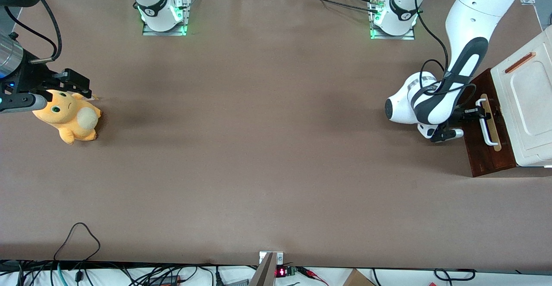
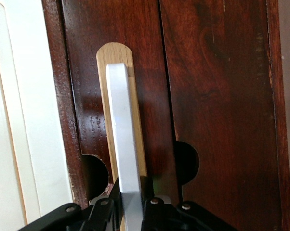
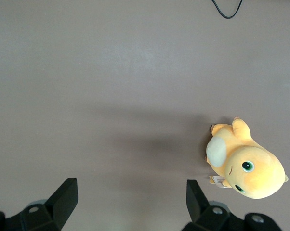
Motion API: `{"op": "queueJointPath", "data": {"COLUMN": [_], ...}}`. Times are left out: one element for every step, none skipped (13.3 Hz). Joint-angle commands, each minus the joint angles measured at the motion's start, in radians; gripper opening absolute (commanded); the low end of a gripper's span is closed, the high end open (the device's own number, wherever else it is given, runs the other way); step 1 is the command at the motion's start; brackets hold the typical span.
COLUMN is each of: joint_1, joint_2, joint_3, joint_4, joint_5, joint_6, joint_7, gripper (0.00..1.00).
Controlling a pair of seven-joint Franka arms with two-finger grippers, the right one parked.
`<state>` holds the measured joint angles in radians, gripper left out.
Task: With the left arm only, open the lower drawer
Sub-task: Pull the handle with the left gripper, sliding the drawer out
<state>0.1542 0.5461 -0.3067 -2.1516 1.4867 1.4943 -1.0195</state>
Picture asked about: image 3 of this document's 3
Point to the orange plush toy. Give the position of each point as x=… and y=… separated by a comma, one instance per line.
x=253, y=168

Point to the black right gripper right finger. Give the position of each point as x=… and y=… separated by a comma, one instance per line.
x=207, y=216

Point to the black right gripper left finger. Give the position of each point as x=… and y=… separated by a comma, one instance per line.
x=51, y=214

